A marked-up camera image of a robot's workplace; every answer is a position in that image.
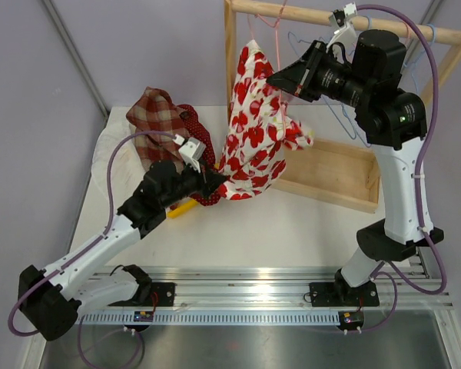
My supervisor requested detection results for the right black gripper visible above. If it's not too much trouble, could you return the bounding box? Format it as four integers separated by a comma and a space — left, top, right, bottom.
269, 40, 373, 110

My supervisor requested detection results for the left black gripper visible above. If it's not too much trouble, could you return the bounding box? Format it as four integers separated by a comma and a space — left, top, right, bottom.
161, 157, 227, 208

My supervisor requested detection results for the blue wire hanger plaid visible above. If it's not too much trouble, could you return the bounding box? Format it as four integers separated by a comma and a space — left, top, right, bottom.
287, 31, 311, 57

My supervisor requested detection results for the red white polka-dot skirt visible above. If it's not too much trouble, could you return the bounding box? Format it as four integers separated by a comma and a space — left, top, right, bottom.
176, 103, 222, 208

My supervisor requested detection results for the white red poppy skirt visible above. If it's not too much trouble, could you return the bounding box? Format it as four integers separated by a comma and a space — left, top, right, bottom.
218, 39, 313, 201

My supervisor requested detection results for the blue wire hanger polka-dot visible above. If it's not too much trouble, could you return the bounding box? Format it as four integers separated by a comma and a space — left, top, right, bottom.
321, 97, 358, 141

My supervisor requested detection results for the white ruffled skirt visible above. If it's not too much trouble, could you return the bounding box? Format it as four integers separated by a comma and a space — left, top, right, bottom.
91, 115, 149, 197

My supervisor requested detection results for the red beige plaid skirt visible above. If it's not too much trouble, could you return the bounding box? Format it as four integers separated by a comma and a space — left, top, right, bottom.
126, 87, 188, 172

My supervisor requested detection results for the pink wire hanger white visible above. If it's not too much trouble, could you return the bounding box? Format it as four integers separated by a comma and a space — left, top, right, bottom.
400, 18, 412, 46

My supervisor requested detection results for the blue wire hanger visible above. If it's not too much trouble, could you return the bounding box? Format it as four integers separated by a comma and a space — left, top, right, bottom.
403, 23, 436, 95

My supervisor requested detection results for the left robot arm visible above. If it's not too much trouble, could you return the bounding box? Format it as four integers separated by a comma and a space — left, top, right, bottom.
18, 161, 227, 341

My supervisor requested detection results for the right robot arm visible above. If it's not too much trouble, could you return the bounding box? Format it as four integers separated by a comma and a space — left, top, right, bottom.
267, 29, 443, 308

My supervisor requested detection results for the yellow plastic tray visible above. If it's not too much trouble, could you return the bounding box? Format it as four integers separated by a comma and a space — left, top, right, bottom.
167, 198, 199, 219

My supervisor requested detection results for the wooden clothes rack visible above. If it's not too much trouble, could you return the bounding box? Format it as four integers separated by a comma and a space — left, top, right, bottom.
224, 1, 461, 213

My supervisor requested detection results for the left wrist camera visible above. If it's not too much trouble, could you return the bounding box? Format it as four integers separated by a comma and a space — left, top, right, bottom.
173, 135, 206, 173

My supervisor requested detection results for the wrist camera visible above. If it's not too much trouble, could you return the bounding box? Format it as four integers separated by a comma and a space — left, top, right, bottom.
173, 135, 206, 173
328, 2, 357, 39

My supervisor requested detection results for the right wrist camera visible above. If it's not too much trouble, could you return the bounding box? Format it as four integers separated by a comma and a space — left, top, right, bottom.
328, 2, 357, 39

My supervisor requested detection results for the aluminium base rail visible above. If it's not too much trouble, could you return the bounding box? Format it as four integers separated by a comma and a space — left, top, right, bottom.
76, 245, 455, 327

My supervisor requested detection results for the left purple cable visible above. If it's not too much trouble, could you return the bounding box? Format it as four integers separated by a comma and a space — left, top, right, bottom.
8, 130, 181, 337

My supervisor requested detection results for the purple cable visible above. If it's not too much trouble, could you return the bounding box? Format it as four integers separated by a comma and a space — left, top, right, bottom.
8, 130, 181, 337
355, 4, 446, 295

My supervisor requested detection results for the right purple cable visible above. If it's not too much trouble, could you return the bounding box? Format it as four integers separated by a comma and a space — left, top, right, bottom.
355, 4, 446, 295

